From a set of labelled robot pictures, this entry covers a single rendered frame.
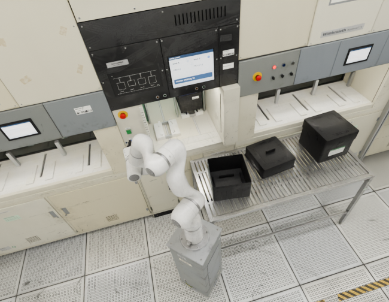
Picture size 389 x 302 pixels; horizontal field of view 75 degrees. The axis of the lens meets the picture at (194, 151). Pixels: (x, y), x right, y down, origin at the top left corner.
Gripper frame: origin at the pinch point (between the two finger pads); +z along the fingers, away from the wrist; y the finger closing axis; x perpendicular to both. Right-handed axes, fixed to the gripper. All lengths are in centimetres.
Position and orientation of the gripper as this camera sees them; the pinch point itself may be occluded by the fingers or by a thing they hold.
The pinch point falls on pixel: (130, 142)
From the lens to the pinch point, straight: 180.6
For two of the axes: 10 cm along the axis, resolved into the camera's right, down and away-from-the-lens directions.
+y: 9.6, -2.4, 1.1
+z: -2.5, -6.8, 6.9
